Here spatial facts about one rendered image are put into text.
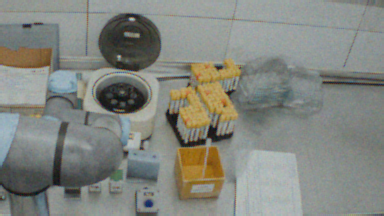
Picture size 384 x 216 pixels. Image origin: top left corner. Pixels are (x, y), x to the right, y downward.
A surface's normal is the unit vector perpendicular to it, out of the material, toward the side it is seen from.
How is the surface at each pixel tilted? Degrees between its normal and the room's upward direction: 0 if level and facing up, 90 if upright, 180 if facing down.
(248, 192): 0
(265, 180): 1
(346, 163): 0
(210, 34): 90
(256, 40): 90
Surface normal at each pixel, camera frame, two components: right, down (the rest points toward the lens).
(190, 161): 0.11, 0.72
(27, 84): 0.08, -0.68
